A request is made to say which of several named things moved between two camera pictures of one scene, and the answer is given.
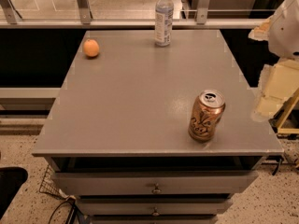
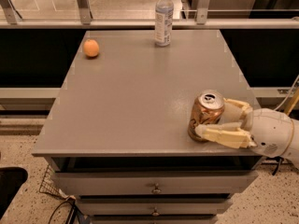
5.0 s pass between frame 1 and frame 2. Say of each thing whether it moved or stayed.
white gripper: moved
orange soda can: stayed
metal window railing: stayed
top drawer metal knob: stayed
